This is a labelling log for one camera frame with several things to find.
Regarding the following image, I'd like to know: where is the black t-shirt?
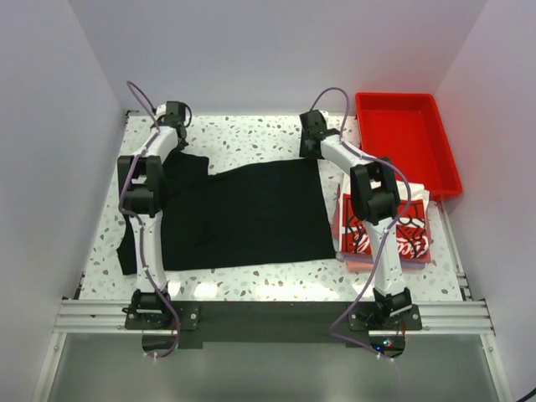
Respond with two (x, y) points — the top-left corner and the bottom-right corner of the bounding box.
(116, 151), (338, 276)

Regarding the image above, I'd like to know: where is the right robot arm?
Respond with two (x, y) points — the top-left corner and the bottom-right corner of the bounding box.
(299, 110), (413, 324)

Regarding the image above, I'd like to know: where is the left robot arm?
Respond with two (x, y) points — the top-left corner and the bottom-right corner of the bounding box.
(117, 101), (191, 330)

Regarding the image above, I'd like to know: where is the folded red coca-cola t-shirt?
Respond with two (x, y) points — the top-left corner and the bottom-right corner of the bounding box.
(332, 174), (431, 260)

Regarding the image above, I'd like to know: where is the red plastic bin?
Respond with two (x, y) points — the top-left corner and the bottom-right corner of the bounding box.
(355, 92), (462, 200)

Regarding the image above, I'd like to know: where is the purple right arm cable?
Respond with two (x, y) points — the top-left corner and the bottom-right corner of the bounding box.
(310, 86), (418, 402)

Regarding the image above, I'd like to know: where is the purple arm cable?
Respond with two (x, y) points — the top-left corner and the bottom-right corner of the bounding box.
(310, 86), (418, 402)
(117, 80), (183, 360)

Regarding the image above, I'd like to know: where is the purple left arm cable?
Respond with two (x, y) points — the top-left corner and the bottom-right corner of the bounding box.
(117, 80), (183, 360)

